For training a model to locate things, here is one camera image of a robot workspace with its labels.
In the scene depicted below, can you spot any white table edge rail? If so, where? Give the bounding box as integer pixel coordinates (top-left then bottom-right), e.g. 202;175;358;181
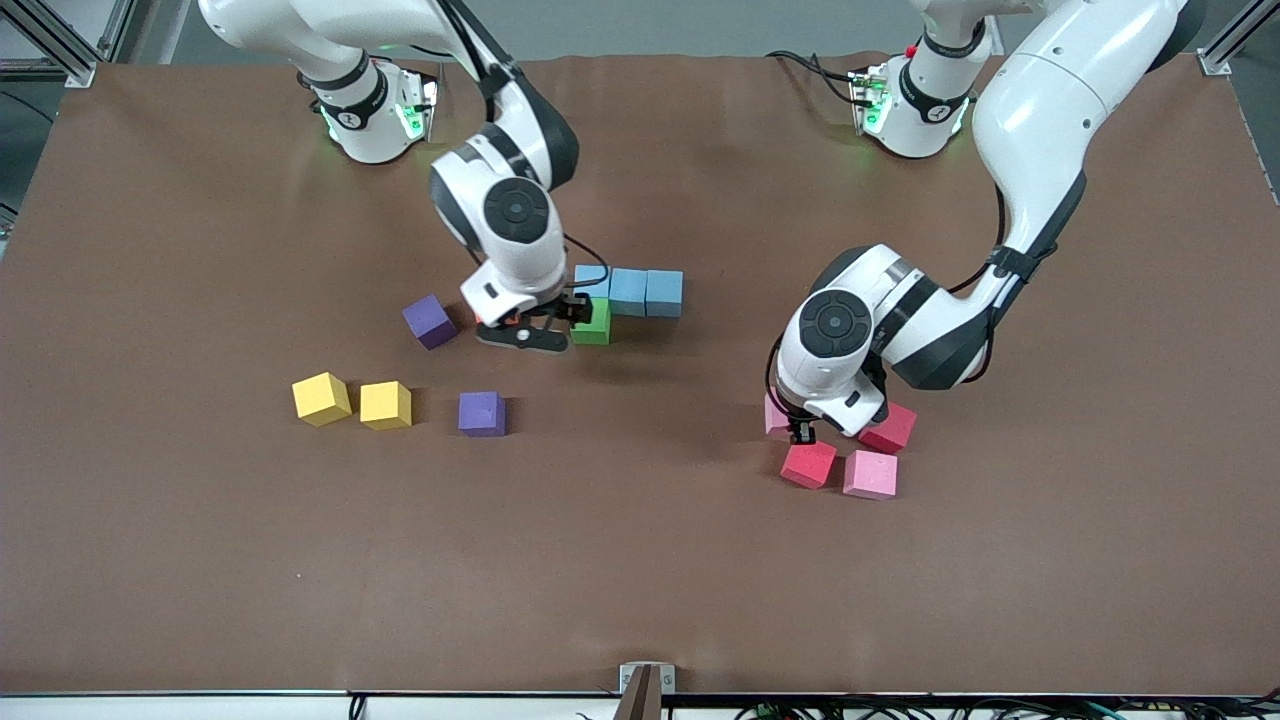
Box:
0;690;1280;720

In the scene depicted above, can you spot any brown camera pole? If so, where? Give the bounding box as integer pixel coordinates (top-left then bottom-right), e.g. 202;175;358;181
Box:
612;666;665;720

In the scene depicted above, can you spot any aluminium frame post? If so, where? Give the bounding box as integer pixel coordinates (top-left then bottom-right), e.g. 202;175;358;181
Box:
0;0;98;89
1198;0;1280;77

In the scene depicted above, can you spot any light pink dimpled foam cube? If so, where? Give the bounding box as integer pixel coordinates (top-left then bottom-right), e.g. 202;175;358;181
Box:
842;449;899;501

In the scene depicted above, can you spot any gray metal mounting bracket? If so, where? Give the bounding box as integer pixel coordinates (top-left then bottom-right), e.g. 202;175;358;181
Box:
619;662;677;695

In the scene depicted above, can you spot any purple foam cube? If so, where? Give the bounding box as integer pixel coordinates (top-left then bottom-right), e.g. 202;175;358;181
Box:
458;391;508;438
401;293;459;351

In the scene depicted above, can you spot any green foam cube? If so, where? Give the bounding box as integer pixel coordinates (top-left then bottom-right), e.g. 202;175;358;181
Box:
571;298;612;347

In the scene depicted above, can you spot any red foam cube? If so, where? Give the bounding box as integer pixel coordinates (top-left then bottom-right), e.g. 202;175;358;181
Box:
862;402;918;455
779;441;839;491

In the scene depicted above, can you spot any yellow foam cube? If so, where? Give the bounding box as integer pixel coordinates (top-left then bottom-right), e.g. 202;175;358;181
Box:
359;380;413;432
292;372;353;428

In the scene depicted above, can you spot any brown table mat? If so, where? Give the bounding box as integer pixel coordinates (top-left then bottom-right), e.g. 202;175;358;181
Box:
0;52;1280;696

